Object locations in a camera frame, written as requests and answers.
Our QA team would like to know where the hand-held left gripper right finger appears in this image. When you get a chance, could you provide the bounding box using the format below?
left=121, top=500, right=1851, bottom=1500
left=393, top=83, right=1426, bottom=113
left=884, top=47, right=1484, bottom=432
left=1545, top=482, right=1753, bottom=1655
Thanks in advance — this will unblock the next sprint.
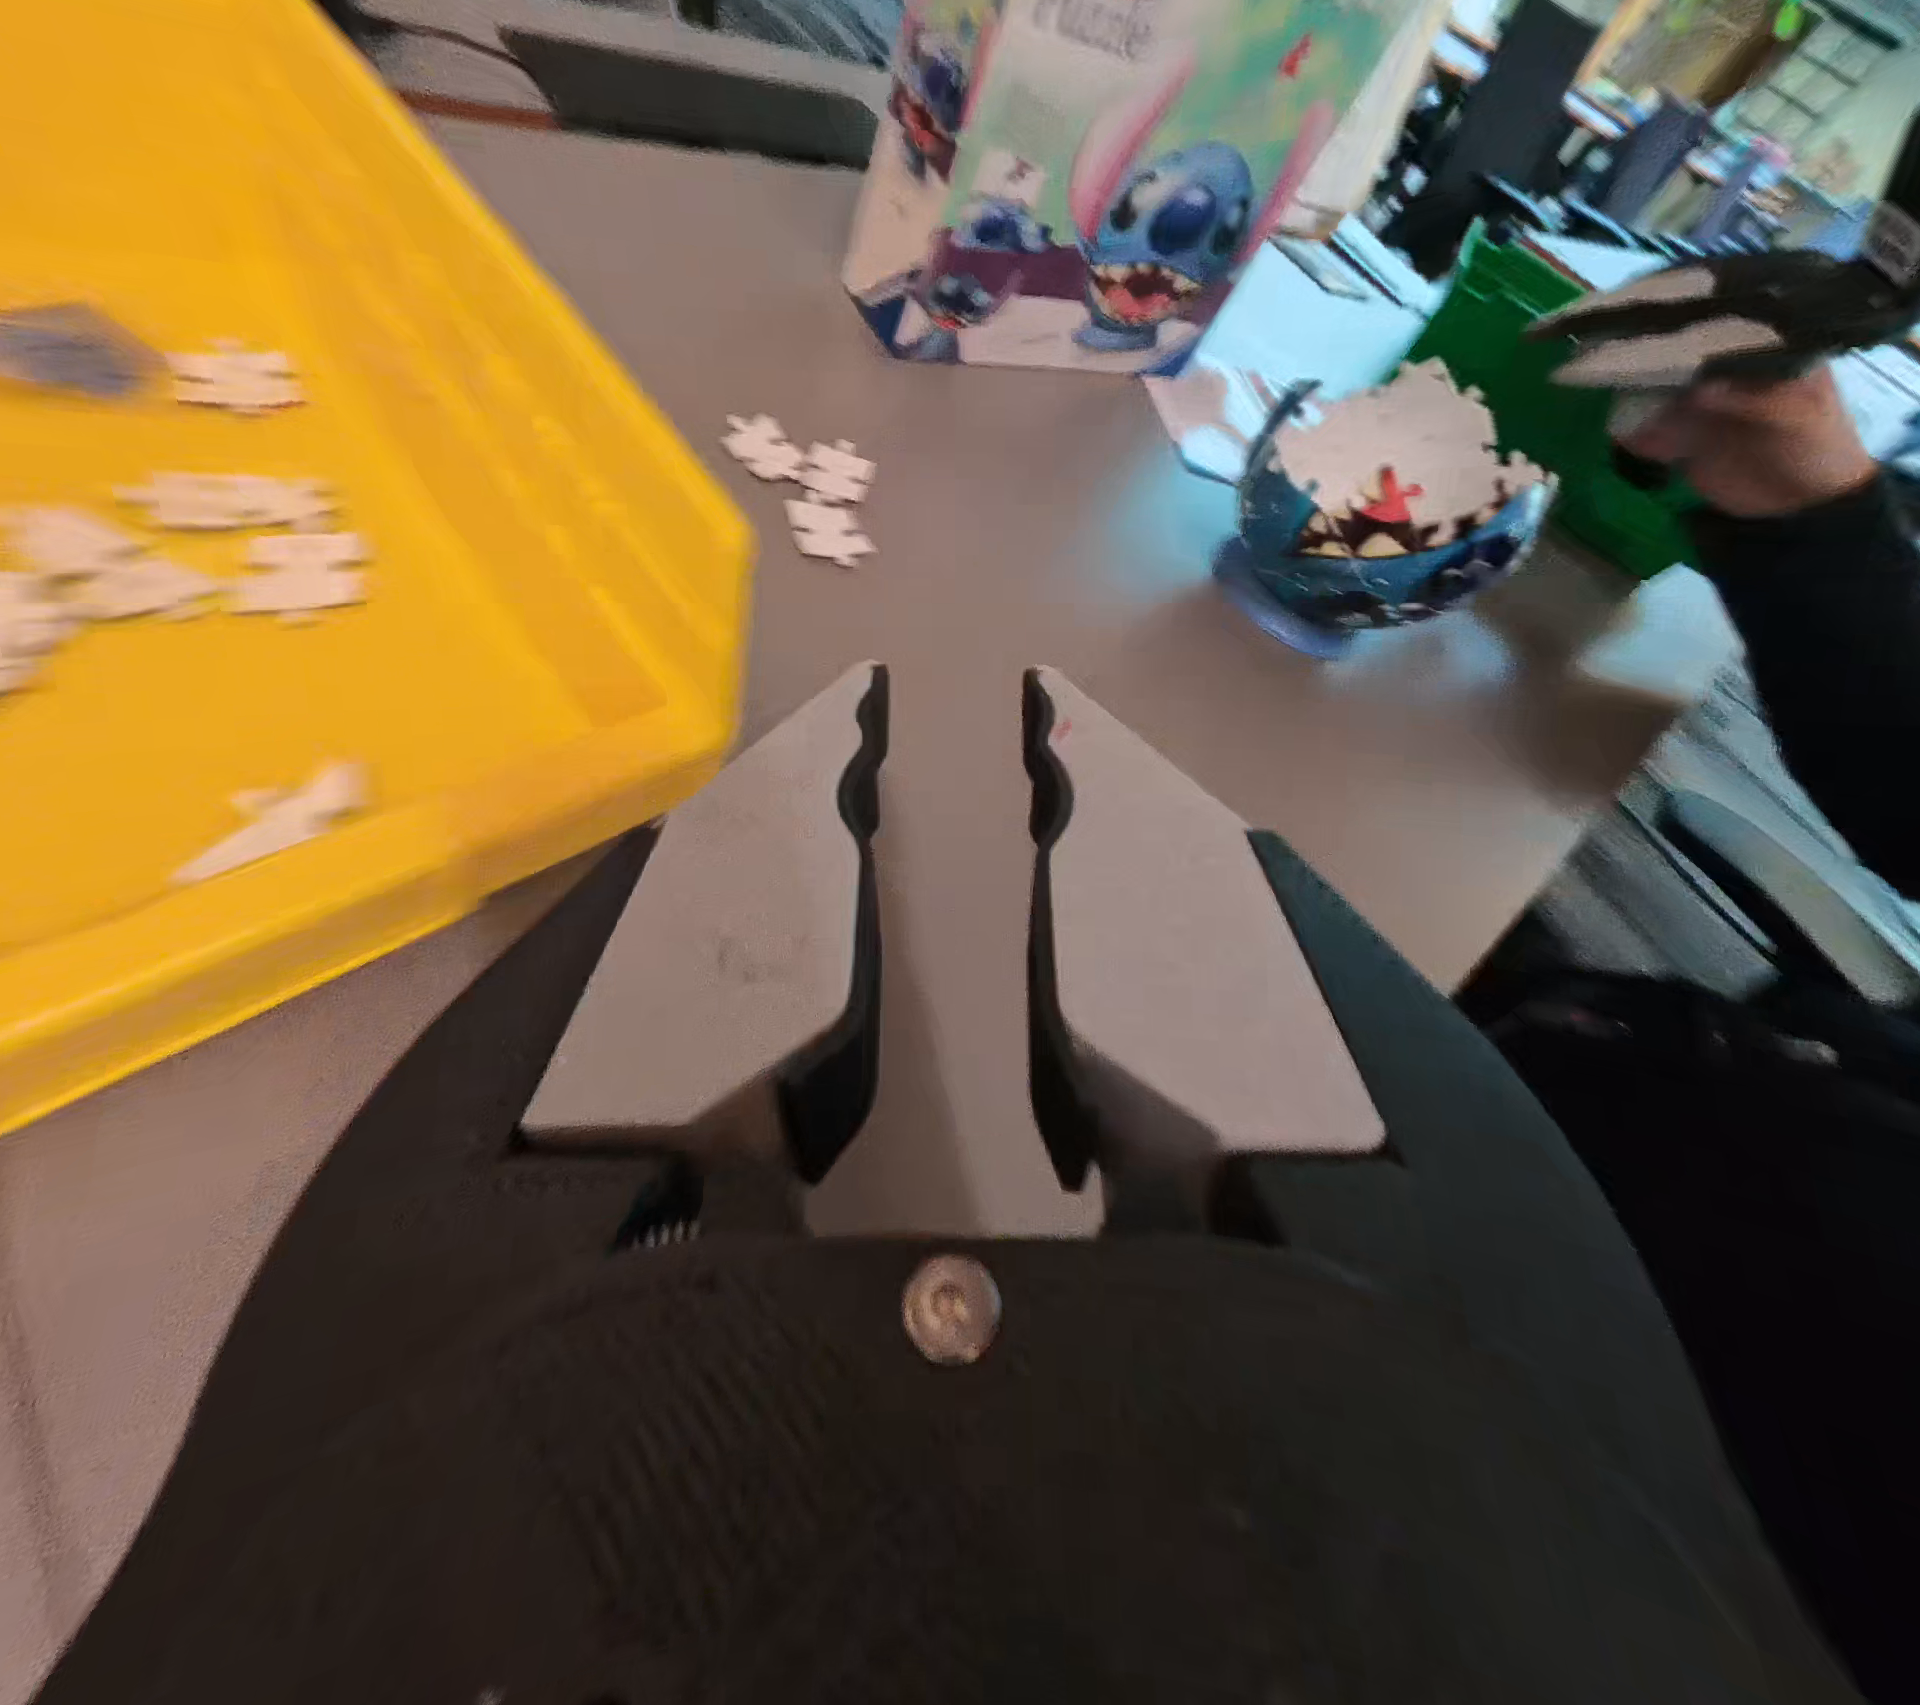
left=1022, top=666, right=1388, bottom=1193

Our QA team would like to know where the white paper leaflet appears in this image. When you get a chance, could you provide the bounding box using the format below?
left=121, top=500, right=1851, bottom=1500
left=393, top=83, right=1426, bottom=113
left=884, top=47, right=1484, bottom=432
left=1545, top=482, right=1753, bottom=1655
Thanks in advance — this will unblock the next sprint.
left=1144, top=364, right=1324, bottom=489

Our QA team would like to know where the green plastic bin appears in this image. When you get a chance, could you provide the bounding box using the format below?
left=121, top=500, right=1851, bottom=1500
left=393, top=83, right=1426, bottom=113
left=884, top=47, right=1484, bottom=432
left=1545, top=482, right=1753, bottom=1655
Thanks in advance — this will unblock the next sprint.
left=1409, top=220, right=1705, bottom=583

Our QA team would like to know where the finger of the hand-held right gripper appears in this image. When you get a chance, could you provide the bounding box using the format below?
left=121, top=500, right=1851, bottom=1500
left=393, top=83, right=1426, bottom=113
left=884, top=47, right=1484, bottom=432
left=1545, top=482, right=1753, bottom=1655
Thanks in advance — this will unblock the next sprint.
left=1520, top=265, right=1731, bottom=344
left=1551, top=320, right=1790, bottom=393

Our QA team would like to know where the dark grey plastic part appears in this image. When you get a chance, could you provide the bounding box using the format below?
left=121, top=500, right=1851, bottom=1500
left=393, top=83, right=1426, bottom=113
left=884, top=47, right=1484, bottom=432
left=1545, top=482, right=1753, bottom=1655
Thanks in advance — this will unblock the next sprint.
left=0, top=303, right=172, bottom=405

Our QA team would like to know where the person's right forearm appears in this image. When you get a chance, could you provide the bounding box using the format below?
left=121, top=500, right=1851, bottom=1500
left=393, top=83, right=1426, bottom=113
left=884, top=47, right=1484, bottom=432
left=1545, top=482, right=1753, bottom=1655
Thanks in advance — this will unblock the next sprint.
left=1695, top=466, right=1920, bottom=897

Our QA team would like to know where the heap of puzzle pieces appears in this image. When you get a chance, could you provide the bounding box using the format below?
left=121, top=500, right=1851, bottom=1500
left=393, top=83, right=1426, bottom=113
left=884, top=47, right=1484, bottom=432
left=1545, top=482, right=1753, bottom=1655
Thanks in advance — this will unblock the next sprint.
left=0, top=341, right=377, bottom=891

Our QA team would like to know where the person's right hand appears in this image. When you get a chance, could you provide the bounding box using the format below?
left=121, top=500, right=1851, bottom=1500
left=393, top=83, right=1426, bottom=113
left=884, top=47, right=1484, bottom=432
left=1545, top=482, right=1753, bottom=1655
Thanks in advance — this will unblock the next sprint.
left=1612, top=370, right=1888, bottom=524

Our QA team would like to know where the partly built puzzle ball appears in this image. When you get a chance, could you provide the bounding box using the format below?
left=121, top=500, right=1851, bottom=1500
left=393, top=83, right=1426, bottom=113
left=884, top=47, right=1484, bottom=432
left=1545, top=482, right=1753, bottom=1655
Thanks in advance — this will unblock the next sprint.
left=1223, top=357, right=1562, bottom=636

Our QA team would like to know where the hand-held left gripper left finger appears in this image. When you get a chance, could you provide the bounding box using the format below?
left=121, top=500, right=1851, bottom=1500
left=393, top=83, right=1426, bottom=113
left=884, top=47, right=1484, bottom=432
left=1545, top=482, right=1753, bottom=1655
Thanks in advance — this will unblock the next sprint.
left=519, top=666, right=890, bottom=1186

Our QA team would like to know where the yellow plastic bin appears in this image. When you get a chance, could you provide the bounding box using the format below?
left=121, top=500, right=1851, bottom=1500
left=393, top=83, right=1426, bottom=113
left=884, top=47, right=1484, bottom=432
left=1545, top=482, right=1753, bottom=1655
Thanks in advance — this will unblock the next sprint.
left=0, top=0, right=759, bottom=1137

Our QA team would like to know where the person's dark clothing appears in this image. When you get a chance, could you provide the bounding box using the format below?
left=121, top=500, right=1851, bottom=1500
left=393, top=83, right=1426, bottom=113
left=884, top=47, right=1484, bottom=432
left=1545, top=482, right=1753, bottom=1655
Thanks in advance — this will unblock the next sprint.
left=1461, top=940, right=1920, bottom=1705

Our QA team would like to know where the group of black office chairs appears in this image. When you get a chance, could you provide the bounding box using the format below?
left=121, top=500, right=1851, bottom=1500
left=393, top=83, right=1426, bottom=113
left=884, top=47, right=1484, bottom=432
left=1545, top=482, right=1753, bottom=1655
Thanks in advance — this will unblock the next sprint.
left=1380, top=0, right=1879, bottom=267

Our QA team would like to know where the colourful cardboard puzzle box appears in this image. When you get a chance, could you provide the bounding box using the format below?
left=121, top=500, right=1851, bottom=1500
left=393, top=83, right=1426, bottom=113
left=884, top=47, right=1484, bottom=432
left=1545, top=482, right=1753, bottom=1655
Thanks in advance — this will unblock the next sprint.
left=841, top=0, right=1502, bottom=380

